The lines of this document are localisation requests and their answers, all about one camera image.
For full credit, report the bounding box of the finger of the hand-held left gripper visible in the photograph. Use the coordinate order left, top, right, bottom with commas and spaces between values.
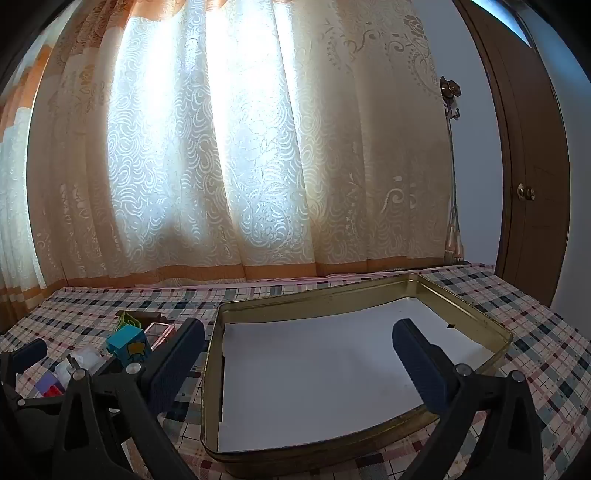
0, 385, 75, 412
0, 340, 49, 385

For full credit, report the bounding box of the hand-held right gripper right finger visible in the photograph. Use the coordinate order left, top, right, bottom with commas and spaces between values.
392, 318, 546, 480

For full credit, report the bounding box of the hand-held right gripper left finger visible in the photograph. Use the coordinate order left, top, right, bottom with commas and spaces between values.
48, 318, 206, 480

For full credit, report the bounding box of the gold metal tin tray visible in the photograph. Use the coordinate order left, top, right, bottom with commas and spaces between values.
201, 273, 515, 464

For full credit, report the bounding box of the white charger plug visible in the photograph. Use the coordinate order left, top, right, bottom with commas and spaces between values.
54, 355, 79, 384

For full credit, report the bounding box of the pink card box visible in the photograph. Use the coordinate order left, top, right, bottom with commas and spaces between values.
144, 323, 177, 350

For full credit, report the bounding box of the teal cube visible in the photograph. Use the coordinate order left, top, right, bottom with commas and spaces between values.
107, 325, 153, 368

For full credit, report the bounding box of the translucent plastic container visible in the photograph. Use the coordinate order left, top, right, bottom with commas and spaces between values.
69, 348, 110, 376

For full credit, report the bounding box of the green toy block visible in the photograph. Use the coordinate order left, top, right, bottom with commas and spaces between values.
115, 311, 144, 331

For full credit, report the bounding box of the white paper liner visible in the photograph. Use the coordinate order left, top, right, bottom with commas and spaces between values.
217, 298, 497, 453

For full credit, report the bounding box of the plaid tablecloth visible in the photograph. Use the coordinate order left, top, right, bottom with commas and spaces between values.
0, 263, 591, 480

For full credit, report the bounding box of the cream patterned curtain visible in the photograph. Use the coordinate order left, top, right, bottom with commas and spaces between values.
0, 0, 467, 296

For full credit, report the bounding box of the brown wooden door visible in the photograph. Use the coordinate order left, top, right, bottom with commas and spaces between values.
455, 0, 571, 308

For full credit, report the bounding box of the brass flower curtain hook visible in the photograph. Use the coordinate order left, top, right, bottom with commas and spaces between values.
438, 76, 462, 121

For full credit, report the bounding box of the curtain tieback rope with tassels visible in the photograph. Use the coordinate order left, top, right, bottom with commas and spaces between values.
444, 117, 465, 265

